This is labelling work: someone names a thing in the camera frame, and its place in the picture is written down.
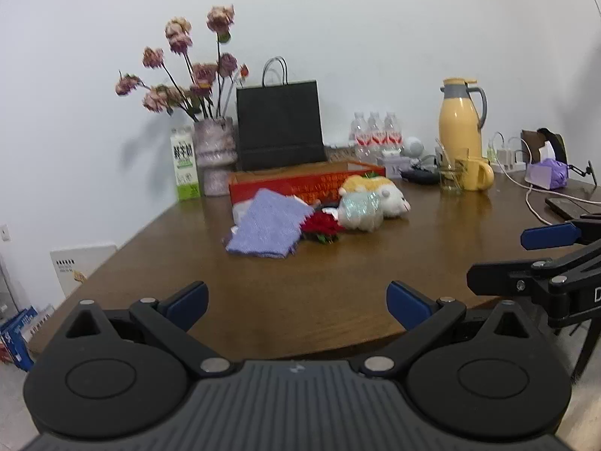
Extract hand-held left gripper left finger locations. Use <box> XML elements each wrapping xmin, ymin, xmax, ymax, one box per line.
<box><xmin>65</xmin><ymin>281</ymin><xmax>233</xmax><ymax>377</ymax></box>

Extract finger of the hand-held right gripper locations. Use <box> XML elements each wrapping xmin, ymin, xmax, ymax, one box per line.
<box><xmin>520</xmin><ymin>213</ymin><xmax>601</xmax><ymax>251</ymax></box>
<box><xmin>467</xmin><ymin>256</ymin><xmax>566</xmax><ymax>302</ymax></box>

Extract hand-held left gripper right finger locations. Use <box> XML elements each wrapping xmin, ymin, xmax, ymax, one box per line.
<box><xmin>359</xmin><ymin>280</ymin><xmax>531</xmax><ymax>379</ymax></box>

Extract white translucent plastic box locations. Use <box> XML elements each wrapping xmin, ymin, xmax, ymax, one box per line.
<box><xmin>232</xmin><ymin>200</ymin><xmax>257</xmax><ymax>224</ymax></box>

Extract white and yellow plush toy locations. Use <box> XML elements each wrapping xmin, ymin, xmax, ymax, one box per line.
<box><xmin>337</xmin><ymin>172</ymin><xmax>411</xmax><ymax>232</ymax></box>

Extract purple knitted cloth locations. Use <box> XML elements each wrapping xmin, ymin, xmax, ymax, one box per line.
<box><xmin>224</xmin><ymin>188</ymin><xmax>314</xmax><ymax>260</ymax></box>

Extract red fabric flower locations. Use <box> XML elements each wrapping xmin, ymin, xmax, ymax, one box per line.
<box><xmin>300</xmin><ymin>211</ymin><xmax>346</xmax><ymax>245</ymax></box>

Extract red cardboard box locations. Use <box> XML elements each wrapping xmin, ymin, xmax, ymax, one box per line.
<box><xmin>228</xmin><ymin>160</ymin><xmax>387</xmax><ymax>207</ymax></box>

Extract dark phone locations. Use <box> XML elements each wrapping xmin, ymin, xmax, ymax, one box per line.
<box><xmin>545</xmin><ymin>196</ymin><xmax>601</xmax><ymax>221</ymax></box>

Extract purple tissue pack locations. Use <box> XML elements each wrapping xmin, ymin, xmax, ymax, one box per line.
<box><xmin>524</xmin><ymin>141</ymin><xmax>570</xmax><ymax>191</ymax></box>

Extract white power strip with chargers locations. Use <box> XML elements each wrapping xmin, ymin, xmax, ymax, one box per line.
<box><xmin>488</xmin><ymin>143</ymin><xmax>527</xmax><ymax>174</ymax></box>

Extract brown paper bag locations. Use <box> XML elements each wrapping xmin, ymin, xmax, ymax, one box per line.
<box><xmin>520</xmin><ymin>129</ymin><xmax>548</xmax><ymax>163</ymax></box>

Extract yellow mug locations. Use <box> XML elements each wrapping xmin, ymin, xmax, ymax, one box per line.
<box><xmin>455</xmin><ymin>156</ymin><xmax>495</xmax><ymax>192</ymax></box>

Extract white box on floor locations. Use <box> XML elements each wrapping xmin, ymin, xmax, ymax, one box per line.
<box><xmin>49</xmin><ymin>243</ymin><xmax>118</xmax><ymax>299</ymax></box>

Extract clear glass beaker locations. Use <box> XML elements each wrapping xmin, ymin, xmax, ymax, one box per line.
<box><xmin>434</xmin><ymin>138</ymin><xmax>469</xmax><ymax>193</ymax></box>

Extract dark glasses case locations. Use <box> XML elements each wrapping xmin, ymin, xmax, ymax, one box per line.
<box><xmin>399</xmin><ymin>168</ymin><xmax>441</xmax><ymax>185</ymax></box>

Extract pale purple tin box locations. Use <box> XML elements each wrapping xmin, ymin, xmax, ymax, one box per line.
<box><xmin>382</xmin><ymin>154</ymin><xmax>416</xmax><ymax>179</ymax></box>

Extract white and green milk carton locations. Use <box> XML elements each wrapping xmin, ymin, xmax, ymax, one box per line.
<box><xmin>170</xmin><ymin>125</ymin><xmax>202</xmax><ymax>202</ymax></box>

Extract yellow thermos jug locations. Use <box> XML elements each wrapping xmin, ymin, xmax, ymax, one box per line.
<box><xmin>438</xmin><ymin>77</ymin><xmax>488</xmax><ymax>160</ymax></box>

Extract purple speckled vase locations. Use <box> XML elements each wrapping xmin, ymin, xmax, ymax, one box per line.
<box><xmin>193</xmin><ymin>117</ymin><xmax>237</xmax><ymax>197</ymax></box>

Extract clear water bottle red label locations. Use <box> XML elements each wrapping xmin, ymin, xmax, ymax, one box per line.
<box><xmin>382</xmin><ymin>112</ymin><xmax>405</xmax><ymax>152</ymax></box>
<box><xmin>366</xmin><ymin>111</ymin><xmax>387</xmax><ymax>160</ymax></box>
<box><xmin>350</xmin><ymin>112</ymin><xmax>371</xmax><ymax>163</ymax></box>

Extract blue boxes on floor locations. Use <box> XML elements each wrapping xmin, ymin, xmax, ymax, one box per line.
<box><xmin>0</xmin><ymin>305</ymin><xmax>41</xmax><ymax>372</ymax></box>

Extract black paper bag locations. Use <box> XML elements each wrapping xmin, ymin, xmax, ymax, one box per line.
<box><xmin>235</xmin><ymin>56</ymin><xmax>328</xmax><ymax>172</ymax></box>

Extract dried pink flower bouquet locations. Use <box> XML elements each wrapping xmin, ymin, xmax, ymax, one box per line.
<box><xmin>115</xmin><ymin>5</ymin><xmax>249</xmax><ymax>123</ymax></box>

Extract white charging cable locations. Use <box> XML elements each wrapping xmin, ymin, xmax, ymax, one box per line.
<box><xmin>492</xmin><ymin>132</ymin><xmax>556</xmax><ymax>226</ymax></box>

